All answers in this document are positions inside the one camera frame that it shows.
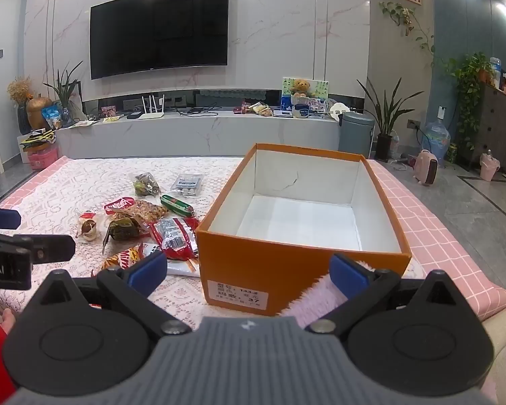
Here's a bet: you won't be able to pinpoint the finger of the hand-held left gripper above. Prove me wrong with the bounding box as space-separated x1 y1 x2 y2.
30 235 77 264
0 207 23 231

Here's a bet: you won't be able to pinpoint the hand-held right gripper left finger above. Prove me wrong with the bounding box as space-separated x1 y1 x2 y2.
23 251 192 339

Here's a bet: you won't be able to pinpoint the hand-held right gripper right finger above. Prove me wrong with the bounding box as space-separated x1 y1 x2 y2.
304 253 483 339

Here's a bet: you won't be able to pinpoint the red yellow chip bag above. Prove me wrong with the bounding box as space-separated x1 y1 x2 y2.
101 245 146 271

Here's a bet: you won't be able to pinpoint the brown egg packet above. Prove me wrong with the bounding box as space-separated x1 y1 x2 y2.
76 211 100 243

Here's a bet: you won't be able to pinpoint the red packet with grey label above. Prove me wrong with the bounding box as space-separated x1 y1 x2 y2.
147 217 201 261

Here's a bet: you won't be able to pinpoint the green leaf-wrapped packet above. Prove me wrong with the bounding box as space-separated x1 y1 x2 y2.
102 215 152 256

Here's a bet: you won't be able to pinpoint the orange chicken feet packet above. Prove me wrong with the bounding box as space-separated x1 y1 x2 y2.
131 200 169 225

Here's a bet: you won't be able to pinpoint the green sausage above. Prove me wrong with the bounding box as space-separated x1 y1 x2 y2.
160 195 195 218

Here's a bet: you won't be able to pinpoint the red snack packet white print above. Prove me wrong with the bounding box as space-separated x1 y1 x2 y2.
104 197 138 217

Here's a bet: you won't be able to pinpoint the green-brown snack packet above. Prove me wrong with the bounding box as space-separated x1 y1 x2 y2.
134 172 163 197

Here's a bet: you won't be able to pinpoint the orange cardboard box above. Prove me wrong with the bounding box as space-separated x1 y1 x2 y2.
195 142 413 317

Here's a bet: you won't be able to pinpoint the clear packet of white balls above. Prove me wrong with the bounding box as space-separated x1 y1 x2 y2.
169 173 204 197

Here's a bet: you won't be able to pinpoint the person's left hand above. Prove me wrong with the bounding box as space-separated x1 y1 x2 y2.
2 308 24 334

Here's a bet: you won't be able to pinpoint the fluffy pink blanket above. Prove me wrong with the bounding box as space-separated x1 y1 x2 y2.
278 262 376 317

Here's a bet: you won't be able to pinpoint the pink storage box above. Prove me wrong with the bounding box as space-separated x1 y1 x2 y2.
25 143 60 171

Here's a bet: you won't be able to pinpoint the stack of yellow black packets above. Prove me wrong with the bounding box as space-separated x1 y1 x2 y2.
19 129 57 150

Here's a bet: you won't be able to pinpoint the golden vase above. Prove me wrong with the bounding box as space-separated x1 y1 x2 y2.
25 96 53 131

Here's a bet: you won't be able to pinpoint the blue snack bag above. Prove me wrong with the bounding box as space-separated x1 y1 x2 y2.
41 105 64 129

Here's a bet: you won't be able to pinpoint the dried flowers in dark vase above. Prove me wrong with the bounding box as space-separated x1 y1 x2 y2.
7 77 34 136

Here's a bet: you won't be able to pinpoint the pink heater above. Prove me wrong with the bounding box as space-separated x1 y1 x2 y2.
412 149 439 185

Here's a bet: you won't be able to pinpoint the grey trash can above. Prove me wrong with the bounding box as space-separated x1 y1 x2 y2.
338 111 376 161

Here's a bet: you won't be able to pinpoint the grey marble tv console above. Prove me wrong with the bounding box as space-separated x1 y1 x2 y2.
55 107 342 159

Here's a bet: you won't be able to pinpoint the long-leaf plant by vase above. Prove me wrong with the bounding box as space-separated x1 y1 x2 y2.
42 61 85 121

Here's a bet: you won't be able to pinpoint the long-leaf potted plant black pot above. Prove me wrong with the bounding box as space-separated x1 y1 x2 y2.
356 77 422 162

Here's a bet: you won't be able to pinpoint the white router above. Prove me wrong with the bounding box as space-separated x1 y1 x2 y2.
140 95 166 119

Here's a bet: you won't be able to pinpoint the blue water jug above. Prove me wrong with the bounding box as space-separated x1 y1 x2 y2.
422 120 452 165

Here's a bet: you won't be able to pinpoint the white blue mug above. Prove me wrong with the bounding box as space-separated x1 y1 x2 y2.
291 95 313 119

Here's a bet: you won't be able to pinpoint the pink bucket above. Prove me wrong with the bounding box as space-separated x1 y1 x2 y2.
480 152 500 181

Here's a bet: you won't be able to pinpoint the snack pile on console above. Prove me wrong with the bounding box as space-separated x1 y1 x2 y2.
234 101 275 116

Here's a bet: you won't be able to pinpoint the brown teddy bear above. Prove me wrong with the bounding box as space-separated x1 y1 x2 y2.
290 78 313 98

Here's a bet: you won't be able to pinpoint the grey cabinet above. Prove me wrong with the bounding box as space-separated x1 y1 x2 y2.
468 82 506 176

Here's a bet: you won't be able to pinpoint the trailing vine plant on cabinet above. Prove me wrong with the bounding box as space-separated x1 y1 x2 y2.
445 53 496 153

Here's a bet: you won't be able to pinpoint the black television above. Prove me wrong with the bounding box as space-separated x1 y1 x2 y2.
88 0 230 81

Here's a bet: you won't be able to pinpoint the blue capped bottle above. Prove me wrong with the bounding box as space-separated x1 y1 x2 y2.
489 57 502 89

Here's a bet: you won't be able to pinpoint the hanging wall vine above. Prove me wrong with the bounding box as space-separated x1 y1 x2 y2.
378 1 437 57

